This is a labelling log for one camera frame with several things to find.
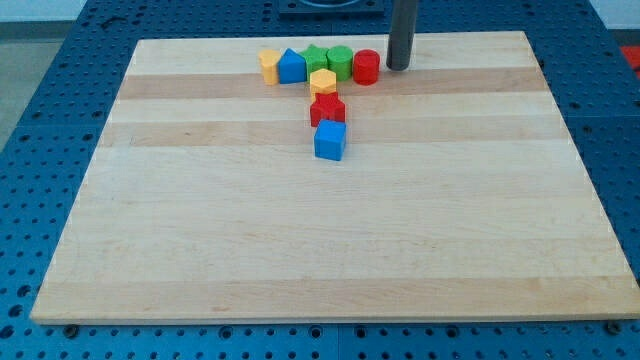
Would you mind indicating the green star block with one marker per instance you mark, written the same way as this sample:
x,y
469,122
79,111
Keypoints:
x,y
315,58

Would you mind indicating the light wooden board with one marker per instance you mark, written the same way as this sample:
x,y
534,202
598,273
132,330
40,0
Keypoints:
x,y
461,196

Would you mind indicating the blue cube block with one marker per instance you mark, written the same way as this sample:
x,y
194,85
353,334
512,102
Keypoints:
x,y
330,140

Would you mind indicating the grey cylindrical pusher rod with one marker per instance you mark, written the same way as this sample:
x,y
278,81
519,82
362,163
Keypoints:
x,y
401,34

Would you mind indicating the red star block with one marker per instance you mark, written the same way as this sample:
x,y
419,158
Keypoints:
x,y
327,107

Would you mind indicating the green cylinder block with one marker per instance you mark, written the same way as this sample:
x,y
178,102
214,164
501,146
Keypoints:
x,y
340,60

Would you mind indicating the red cylinder block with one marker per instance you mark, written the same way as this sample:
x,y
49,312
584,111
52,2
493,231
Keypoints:
x,y
365,67

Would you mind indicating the yellow heart block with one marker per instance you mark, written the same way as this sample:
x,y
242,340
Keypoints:
x,y
268,61

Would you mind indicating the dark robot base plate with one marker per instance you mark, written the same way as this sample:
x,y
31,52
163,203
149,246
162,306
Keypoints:
x,y
287,8

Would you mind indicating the red object at right edge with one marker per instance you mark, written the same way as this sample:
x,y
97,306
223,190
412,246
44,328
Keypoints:
x,y
632,56

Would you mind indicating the yellow hexagon block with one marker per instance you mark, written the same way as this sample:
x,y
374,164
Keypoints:
x,y
322,81

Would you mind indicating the blue triangular block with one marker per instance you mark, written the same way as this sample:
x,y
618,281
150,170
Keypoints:
x,y
291,67

